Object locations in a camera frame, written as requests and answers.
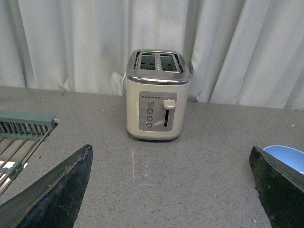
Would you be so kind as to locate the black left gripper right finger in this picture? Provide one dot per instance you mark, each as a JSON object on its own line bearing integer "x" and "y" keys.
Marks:
{"x": 280, "y": 188}

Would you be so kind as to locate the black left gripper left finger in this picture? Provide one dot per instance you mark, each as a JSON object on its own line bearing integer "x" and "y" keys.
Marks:
{"x": 55, "y": 199}

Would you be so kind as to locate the blue bowl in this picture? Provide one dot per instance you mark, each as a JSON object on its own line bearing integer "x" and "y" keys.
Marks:
{"x": 292, "y": 157}

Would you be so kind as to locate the green dish rack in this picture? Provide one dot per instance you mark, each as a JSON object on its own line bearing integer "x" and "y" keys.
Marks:
{"x": 21, "y": 134}

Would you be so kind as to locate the white curtain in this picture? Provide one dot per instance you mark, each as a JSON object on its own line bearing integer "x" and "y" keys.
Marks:
{"x": 239, "y": 52}

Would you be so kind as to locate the cream toaster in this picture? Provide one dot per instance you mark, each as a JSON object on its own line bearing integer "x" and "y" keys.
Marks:
{"x": 157, "y": 84}

